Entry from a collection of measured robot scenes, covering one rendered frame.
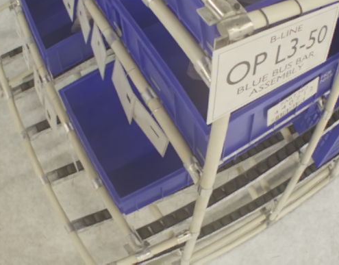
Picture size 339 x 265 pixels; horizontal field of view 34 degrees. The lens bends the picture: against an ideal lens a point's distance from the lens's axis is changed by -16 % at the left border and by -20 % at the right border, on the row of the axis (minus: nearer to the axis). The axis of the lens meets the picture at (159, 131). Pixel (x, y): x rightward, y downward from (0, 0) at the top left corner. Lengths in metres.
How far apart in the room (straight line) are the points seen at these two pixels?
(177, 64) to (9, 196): 1.27
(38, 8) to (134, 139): 0.64
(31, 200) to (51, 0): 0.90
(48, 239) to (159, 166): 0.87
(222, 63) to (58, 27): 1.17
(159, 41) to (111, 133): 0.37
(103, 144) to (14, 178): 0.89
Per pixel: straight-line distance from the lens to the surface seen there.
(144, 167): 1.72
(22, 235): 2.47
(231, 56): 0.87
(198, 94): 1.43
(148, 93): 1.45
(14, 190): 2.54
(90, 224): 1.97
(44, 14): 2.05
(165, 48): 1.49
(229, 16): 0.85
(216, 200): 1.70
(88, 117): 1.79
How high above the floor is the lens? 2.31
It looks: 64 degrees down
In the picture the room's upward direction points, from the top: 2 degrees clockwise
